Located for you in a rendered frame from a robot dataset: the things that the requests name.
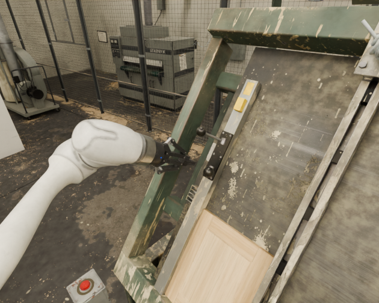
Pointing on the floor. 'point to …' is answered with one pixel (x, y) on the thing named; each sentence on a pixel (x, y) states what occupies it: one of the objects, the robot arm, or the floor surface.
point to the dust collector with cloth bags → (18, 77)
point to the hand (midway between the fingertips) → (187, 160)
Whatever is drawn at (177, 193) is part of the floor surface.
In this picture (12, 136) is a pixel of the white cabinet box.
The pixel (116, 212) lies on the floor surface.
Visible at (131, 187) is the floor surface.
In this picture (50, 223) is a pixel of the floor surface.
